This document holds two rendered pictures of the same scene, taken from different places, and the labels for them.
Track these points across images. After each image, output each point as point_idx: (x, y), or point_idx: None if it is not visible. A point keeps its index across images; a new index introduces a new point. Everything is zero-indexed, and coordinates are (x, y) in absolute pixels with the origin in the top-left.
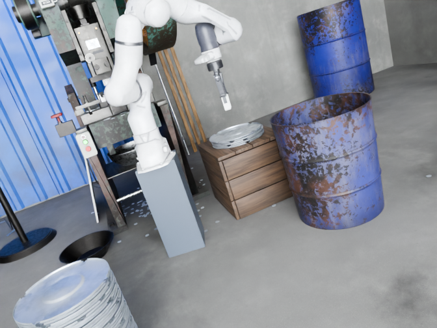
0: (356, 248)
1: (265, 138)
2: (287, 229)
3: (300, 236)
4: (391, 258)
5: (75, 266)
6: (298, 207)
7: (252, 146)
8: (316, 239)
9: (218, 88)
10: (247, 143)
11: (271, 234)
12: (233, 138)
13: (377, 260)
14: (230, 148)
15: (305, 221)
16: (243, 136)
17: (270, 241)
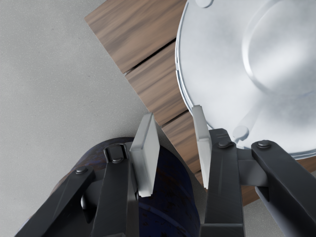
0: (27, 203)
1: (191, 164)
2: (80, 122)
3: (58, 141)
4: (9, 230)
5: None
6: (93, 152)
7: (165, 123)
8: (48, 161)
9: (34, 215)
10: (185, 106)
11: (67, 97)
12: (205, 62)
13: (5, 219)
14: (175, 45)
15: (87, 152)
16: (192, 106)
17: (47, 98)
